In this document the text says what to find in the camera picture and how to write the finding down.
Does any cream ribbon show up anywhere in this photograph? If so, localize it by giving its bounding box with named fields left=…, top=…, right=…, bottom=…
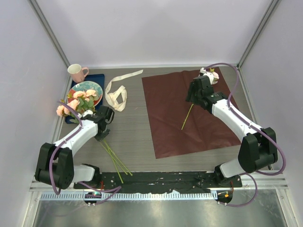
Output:
left=104, top=70, right=143, bottom=112

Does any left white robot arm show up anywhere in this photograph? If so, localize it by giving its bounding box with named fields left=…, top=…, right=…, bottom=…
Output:
left=35, top=105, right=115, bottom=195

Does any pink ceramic mug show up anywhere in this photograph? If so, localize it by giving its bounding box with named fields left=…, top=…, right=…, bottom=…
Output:
left=67, top=64, right=89, bottom=83

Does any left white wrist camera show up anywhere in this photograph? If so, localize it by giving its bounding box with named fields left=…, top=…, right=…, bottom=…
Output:
left=80, top=110, right=94, bottom=120

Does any pink fake flower bouquet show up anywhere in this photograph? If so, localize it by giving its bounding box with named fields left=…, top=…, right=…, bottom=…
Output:
left=55, top=89, right=132, bottom=175

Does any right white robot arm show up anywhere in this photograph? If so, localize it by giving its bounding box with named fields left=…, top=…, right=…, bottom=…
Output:
left=186, top=76, right=278, bottom=187

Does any red and teal plate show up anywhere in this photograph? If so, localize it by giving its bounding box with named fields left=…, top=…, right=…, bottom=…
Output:
left=67, top=81, right=103, bottom=106

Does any single pink fake flower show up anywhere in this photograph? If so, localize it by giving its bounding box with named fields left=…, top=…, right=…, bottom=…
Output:
left=181, top=68, right=219, bottom=130

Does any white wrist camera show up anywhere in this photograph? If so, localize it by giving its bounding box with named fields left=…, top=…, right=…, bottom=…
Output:
left=200, top=68, right=219, bottom=85
left=80, top=110, right=94, bottom=120

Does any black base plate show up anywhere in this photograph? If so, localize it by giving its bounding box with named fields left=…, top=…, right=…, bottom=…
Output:
left=86, top=171, right=242, bottom=194

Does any perforated metal rail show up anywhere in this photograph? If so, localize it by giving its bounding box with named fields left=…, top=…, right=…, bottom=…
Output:
left=40, top=191, right=217, bottom=201

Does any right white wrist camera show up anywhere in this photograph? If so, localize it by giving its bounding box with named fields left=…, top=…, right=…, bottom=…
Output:
left=200, top=68, right=219, bottom=85

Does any red wrapping paper sheet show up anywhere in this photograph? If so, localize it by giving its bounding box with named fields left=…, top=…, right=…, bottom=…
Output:
left=142, top=70, right=241, bottom=159

